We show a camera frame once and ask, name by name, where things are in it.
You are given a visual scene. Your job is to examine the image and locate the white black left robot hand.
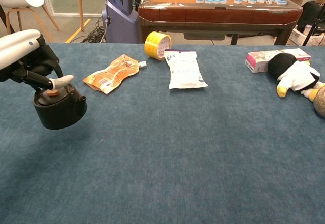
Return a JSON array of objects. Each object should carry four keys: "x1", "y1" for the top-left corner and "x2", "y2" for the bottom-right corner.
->
[{"x1": 0, "y1": 29, "x2": 75, "y2": 91}]

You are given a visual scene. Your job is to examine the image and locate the black teapot with orange knob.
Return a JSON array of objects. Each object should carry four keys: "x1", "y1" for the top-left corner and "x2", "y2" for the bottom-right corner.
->
[{"x1": 32, "y1": 62, "x2": 88, "y2": 130}]

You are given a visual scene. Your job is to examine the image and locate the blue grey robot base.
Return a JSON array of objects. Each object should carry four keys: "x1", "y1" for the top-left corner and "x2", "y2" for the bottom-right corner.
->
[{"x1": 101, "y1": 0, "x2": 141, "y2": 44}]

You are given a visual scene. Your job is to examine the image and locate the orange spouted snack pouch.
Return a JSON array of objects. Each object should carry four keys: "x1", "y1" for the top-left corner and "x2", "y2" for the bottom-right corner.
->
[{"x1": 82, "y1": 54, "x2": 148, "y2": 94}]

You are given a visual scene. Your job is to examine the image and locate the white snack bag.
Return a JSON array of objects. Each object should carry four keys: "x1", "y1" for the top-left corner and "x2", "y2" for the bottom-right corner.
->
[{"x1": 164, "y1": 49, "x2": 209, "y2": 90}]

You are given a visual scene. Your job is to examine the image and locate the black bag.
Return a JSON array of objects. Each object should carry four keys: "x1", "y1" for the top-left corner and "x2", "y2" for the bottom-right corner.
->
[{"x1": 297, "y1": 1, "x2": 325, "y2": 35}]

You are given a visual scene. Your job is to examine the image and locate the wooden pole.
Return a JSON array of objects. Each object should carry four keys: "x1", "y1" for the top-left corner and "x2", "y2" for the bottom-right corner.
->
[{"x1": 76, "y1": 0, "x2": 85, "y2": 32}]

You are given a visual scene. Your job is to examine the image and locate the yellow tape roll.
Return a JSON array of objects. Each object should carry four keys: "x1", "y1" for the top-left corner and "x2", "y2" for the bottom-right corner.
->
[{"x1": 144, "y1": 31, "x2": 172, "y2": 61}]

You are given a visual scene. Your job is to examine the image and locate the brown mahjong table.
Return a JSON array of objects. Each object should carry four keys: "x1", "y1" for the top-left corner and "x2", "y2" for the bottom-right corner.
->
[{"x1": 138, "y1": 0, "x2": 304, "y2": 46}]

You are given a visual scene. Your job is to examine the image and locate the blue table cloth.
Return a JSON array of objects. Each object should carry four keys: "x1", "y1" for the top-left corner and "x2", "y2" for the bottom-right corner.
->
[{"x1": 0, "y1": 42, "x2": 325, "y2": 224}]

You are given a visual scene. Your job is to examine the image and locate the pink and white carton box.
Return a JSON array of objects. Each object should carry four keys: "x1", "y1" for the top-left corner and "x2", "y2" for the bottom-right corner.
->
[{"x1": 245, "y1": 48, "x2": 312, "y2": 74}]

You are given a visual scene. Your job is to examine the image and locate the white printed floor box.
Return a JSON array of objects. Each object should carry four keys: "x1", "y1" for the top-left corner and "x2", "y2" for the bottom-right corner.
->
[{"x1": 288, "y1": 25, "x2": 325, "y2": 47}]

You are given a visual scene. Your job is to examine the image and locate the black white penguin plush toy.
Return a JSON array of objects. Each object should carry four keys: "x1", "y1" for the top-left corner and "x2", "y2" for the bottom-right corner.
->
[{"x1": 267, "y1": 52, "x2": 325, "y2": 101}]

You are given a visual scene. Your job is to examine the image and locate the black tripod leg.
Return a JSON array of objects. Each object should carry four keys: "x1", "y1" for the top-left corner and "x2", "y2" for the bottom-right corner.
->
[{"x1": 303, "y1": 18, "x2": 325, "y2": 47}]

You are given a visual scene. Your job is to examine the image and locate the tan round speckled object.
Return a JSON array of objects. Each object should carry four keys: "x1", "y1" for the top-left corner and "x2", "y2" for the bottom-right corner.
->
[{"x1": 313, "y1": 85, "x2": 325, "y2": 119}]

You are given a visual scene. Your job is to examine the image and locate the black floor cables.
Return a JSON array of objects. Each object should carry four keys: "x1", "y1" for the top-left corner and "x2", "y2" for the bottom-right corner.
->
[{"x1": 83, "y1": 18, "x2": 107, "y2": 44}]

